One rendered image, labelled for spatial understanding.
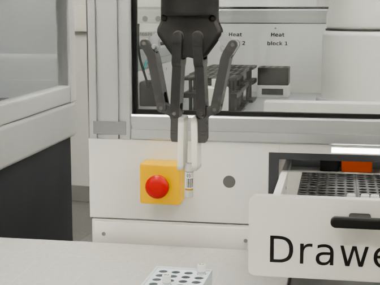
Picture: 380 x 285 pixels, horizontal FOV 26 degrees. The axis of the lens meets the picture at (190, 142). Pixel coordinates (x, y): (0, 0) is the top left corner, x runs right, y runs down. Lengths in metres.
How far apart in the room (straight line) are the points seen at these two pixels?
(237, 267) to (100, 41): 0.46
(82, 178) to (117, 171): 3.67
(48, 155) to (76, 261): 0.97
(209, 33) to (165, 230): 0.53
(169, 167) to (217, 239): 0.16
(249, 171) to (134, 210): 0.22
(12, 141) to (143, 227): 0.63
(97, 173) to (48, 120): 0.79
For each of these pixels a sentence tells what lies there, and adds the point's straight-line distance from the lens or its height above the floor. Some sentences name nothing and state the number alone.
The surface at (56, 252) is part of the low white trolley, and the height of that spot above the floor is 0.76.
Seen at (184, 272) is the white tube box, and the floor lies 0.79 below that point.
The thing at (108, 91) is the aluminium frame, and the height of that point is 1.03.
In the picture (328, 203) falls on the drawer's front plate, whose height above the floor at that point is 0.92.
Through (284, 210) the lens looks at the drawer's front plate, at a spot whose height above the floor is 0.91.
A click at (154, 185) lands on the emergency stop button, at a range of 1.39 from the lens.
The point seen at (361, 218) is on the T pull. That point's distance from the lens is 1.06.
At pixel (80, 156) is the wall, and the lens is 5.13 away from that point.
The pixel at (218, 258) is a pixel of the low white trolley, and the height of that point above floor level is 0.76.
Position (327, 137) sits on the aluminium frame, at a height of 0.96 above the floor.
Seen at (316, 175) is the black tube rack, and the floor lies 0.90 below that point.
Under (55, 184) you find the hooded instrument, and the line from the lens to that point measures 2.39.
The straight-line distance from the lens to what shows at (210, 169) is 1.44.
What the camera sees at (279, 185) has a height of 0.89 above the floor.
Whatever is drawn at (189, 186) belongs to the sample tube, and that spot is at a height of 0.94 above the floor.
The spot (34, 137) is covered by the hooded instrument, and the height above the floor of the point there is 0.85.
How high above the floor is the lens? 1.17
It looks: 9 degrees down
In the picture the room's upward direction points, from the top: straight up
